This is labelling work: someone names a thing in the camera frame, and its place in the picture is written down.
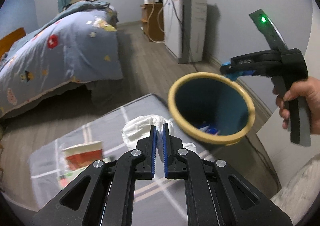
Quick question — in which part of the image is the red white paper cup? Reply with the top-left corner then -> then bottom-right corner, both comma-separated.
62,141 -> 103,171

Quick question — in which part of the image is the white tissue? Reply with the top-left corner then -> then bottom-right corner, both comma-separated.
121,114 -> 197,162

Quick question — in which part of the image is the wooden tv cabinet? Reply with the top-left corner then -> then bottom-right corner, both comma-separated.
140,3 -> 164,42

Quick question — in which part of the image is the yellow rimmed teal trash bin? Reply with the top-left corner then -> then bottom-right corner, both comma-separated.
168,72 -> 255,145

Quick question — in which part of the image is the blue cartoon duvet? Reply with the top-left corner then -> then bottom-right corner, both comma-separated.
1,1 -> 123,118

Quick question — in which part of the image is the wooden bed headboard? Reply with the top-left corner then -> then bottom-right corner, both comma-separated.
0,27 -> 26,57

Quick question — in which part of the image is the blue wet wipes pack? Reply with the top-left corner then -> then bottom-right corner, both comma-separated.
195,121 -> 219,135

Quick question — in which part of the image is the grey checked floor mat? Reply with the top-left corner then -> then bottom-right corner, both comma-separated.
30,94 -> 219,225

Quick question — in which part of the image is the person's right hand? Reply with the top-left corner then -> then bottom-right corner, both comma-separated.
273,76 -> 320,135

